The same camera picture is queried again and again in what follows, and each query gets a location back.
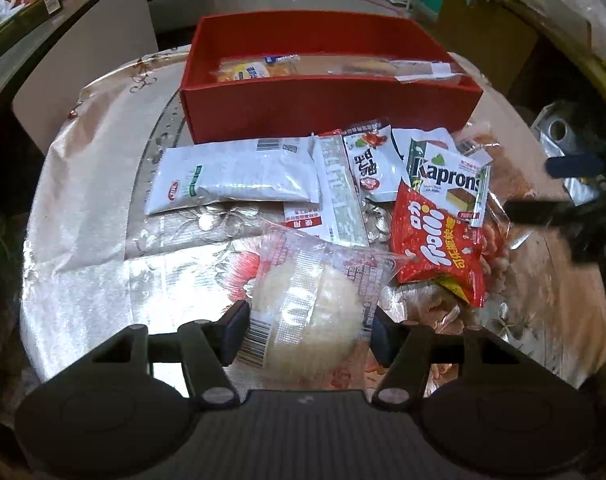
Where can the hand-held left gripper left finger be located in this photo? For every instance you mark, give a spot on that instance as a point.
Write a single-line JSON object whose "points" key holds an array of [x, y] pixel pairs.
{"points": [[235, 332]]}

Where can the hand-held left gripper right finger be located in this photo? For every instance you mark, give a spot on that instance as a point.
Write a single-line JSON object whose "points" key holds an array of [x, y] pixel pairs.
{"points": [[383, 335]]}

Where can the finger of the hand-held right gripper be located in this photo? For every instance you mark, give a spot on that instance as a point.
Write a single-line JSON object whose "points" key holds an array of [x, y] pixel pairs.
{"points": [[575, 165], [543, 212]]}

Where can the clear-wrapped white rice cake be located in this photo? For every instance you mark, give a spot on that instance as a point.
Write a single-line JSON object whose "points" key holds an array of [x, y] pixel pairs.
{"points": [[308, 310]]}

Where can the red snack packet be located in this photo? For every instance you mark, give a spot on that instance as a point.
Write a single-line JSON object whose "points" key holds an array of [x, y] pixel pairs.
{"points": [[428, 240]]}

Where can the long white red-label packet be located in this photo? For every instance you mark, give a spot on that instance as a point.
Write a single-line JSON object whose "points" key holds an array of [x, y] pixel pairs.
{"points": [[338, 195]]}

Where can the large white pouch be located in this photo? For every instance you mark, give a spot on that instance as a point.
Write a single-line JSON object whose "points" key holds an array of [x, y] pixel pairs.
{"points": [[243, 175]]}

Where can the red cardboard box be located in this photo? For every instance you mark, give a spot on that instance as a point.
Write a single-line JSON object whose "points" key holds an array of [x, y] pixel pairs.
{"points": [[333, 105]]}

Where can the clear bag of orange snacks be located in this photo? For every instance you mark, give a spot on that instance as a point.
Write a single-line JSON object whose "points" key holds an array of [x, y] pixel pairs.
{"points": [[498, 255]]}

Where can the green white wafer packet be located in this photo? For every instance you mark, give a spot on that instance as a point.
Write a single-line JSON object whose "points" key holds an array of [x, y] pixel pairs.
{"points": [[448, 180]]}

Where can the flat white red-print packet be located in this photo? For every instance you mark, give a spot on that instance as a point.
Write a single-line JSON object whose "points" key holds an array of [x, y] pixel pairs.
{"points": [[303, 220]]}

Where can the wooden cabinet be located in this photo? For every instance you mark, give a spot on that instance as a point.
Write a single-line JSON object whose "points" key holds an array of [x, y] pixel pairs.
{"points": [[483, 35]]}

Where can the white packet with tomato print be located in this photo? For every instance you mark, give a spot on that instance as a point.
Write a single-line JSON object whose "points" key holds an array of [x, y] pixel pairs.
{"points": [[378, 170]]}

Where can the shiny floral tablecloth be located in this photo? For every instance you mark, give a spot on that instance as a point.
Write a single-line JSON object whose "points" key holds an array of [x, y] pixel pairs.
{"points": [[93, 210]]}

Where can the clear-wrapped brown pastry packet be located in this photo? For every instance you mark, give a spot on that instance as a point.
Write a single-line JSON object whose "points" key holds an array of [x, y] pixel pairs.
{"points": [[383, 67]]}

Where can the yellow bread packet blue label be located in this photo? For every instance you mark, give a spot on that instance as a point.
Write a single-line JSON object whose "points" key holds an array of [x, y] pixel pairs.
{"points": [[243, 71]]}

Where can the beige counter cabinet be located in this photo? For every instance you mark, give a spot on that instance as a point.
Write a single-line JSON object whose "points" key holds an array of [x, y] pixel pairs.
{"points": [[83, 50]]}

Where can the dark green box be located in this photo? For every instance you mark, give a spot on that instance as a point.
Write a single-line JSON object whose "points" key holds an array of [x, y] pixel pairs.
{"points": [[33, 12]]}

